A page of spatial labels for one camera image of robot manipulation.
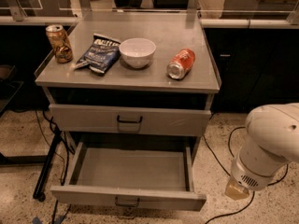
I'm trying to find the grey drawer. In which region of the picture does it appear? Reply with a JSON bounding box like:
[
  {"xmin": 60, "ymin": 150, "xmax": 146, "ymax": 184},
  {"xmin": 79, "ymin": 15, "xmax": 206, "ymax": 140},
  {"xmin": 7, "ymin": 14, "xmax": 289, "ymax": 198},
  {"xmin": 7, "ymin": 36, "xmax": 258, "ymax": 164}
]
[
  {"xmin": 50, "ymin": 143, "xmax": 206, "ymax": 211},
  {"xmin": 50, "ymin": 104, "xmax": 211, "ymax": 136}
]

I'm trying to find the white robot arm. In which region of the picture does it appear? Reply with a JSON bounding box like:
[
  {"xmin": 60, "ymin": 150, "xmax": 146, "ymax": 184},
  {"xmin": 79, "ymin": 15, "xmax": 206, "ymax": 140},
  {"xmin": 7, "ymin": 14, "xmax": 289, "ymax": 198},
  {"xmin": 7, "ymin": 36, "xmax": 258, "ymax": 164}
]
[{"xmin": 225, "ymin": 103, "xmax": 299, "ymax": 200}]

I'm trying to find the grey drawer cabinet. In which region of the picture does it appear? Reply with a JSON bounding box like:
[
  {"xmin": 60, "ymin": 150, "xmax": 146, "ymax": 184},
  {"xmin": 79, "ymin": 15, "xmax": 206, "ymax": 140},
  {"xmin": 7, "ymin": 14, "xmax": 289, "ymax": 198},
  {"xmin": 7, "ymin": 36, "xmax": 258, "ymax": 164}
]
[{"xmin": 36, "ymin": 12, "xmax": 221, "ymax": 149}]

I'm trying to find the grey top drawer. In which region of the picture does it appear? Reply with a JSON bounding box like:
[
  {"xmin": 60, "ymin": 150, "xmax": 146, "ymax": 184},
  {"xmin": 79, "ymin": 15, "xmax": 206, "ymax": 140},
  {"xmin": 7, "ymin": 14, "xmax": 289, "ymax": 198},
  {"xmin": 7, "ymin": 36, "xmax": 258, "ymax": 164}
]
[{"xmin": 50, "ymin": 104, "xmax": 211, "ymax": 136}]

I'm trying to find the orange soda can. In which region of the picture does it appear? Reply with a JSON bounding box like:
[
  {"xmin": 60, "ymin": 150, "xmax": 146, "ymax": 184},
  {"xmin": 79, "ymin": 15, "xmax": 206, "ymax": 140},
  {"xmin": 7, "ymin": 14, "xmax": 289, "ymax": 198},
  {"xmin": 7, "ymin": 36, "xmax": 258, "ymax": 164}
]
[{"xmin": 166, "ymin": 49, "xmax": 195, "ymax": 80}]

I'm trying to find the white bowl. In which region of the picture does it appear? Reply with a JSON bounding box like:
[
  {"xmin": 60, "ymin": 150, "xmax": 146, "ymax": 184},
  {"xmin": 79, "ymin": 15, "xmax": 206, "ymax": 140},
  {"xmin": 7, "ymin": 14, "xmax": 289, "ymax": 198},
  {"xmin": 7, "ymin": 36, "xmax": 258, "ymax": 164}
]
[{"xmin": 119, "ymin": 38, "xmax": 156, "ymax": 69}]

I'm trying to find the blue potato chip bag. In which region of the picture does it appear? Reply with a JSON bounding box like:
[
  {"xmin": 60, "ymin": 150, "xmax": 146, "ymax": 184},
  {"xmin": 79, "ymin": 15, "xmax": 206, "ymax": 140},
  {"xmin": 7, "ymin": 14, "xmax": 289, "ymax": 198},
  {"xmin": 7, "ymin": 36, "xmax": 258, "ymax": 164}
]
[{"xmin": 74, "ymin": 34, "xmax": 121, "ymax": 76}]

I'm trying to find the crushed gold soda can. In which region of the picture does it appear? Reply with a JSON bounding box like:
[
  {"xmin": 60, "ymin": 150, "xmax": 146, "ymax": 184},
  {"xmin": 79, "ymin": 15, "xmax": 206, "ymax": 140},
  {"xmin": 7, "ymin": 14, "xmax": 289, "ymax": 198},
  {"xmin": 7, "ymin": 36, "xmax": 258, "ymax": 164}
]
[{"xmin": 46, "ymin": 24, "xmax": 73, "ymax": 63}]

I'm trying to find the black floor cable right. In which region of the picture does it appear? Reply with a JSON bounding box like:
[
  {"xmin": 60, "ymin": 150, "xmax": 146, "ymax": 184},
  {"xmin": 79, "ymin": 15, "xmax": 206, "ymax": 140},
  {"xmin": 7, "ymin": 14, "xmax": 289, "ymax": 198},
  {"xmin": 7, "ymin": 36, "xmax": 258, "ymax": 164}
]
[{"xmin": 202, "ymin": 126, "xmax": 291, "ymax": 224}]

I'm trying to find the black floor cables left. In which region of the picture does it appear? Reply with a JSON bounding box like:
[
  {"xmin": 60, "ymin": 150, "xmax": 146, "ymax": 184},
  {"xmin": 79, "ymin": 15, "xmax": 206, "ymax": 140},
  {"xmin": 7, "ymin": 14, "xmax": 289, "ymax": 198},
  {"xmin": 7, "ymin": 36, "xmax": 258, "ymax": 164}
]
[{"xmin": 35, "ymin": 109, "xmax": 73, "ymax": 224}]

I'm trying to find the black table leg frame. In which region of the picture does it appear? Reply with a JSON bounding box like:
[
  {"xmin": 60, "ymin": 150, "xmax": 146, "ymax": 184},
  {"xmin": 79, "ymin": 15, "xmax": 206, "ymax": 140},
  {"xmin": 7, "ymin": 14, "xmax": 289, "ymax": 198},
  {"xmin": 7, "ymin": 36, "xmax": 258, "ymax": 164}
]
[{"xmin": 0, "ymin": 133, "xmax": 61, "ymax": 202}]

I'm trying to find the white horizontal rail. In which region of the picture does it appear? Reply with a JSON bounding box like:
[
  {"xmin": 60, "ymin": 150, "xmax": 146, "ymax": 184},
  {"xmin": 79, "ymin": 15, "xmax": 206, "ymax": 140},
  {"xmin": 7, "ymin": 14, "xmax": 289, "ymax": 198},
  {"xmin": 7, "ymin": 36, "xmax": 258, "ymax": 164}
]
[{"xmin": 0, "ymin": 16, "xmax": 299, "ymax": 30}]

